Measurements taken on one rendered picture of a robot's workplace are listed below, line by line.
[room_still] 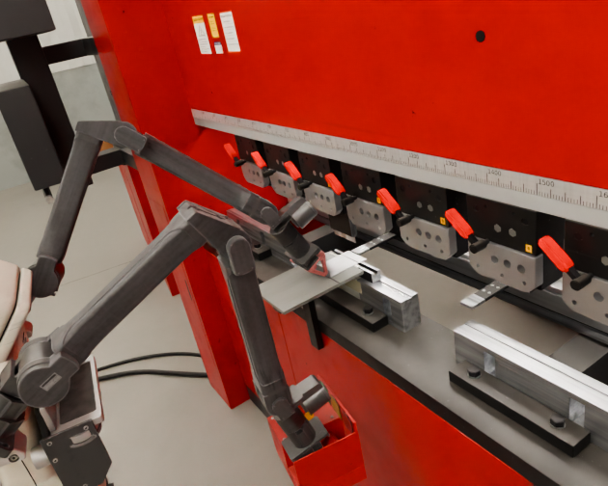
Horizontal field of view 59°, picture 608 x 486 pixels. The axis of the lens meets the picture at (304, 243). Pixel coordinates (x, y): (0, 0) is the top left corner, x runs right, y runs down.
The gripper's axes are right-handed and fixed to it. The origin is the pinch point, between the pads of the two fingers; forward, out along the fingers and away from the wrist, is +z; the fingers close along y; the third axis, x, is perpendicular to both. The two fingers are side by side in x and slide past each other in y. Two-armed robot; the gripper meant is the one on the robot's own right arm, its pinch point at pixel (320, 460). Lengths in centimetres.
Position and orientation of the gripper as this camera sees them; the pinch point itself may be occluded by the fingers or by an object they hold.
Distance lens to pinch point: 137.3
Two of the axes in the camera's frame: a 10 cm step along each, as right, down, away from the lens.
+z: 4.3, 7.6, 4.8
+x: -3.9, -3.3, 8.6
